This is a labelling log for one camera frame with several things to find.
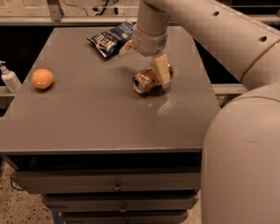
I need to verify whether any white machine base with cable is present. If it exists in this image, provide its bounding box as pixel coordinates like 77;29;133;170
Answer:
92;0;119;16

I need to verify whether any white pump bottle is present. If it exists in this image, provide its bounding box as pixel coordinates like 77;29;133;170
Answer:
0;61;21;93

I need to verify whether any grey metal railing frame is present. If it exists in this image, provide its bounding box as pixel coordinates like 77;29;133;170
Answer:
0;0;280;25

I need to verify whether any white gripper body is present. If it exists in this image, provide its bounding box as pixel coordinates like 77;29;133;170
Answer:
132;25;168;57

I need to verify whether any orange fruit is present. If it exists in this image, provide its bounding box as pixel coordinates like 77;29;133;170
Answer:
32;69;54;90

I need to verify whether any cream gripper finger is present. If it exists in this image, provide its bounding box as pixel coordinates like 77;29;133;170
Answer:
119;40;134;55
149;51;171;89

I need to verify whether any grey drawer cabinet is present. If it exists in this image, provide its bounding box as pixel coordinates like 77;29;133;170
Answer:
0;26;219;224

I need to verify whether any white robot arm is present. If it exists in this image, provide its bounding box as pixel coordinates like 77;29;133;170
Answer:
133;0;280;224

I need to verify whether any blue chip bag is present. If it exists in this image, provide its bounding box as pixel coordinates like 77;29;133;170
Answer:
87;21;133;58

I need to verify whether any orange soda can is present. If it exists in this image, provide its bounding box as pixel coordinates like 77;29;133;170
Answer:
133;64;174;94

